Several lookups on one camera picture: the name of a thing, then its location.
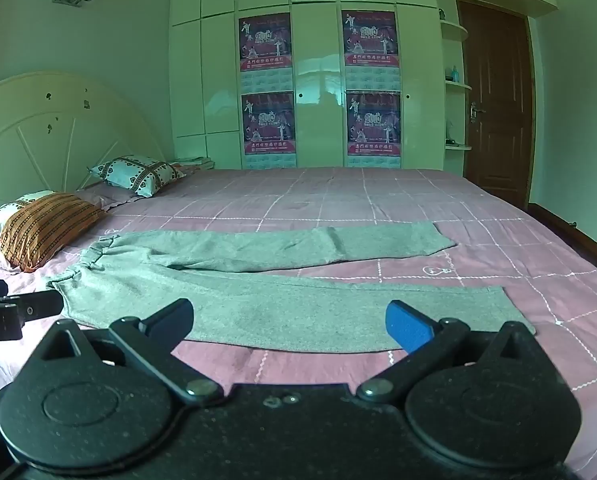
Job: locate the white patterned pillow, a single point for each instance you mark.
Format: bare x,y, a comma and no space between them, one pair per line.
3,212

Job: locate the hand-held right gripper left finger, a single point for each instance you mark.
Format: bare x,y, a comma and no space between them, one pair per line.
172,317

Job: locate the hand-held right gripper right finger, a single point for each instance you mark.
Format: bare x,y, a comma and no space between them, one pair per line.
408,326

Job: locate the cream wardrobe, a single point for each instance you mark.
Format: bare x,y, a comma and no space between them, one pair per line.
318,60

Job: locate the brown wooden door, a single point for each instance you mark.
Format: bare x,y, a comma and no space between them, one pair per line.
498,105

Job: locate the heart print pillow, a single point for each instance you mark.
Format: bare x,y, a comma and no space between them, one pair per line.
136,174

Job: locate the orange striped pillow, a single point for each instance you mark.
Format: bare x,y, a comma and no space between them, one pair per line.
48,230

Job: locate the cream round headboard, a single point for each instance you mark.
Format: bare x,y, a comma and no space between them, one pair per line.
33,130

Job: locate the grey pants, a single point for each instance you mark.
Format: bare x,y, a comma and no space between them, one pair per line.
278,305

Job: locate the pink checked bed sheet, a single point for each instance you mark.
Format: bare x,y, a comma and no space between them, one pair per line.
378,200

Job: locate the teal bottle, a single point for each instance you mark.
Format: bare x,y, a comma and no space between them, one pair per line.
455,74

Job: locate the pink pillow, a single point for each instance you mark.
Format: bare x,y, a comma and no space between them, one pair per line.
98,197

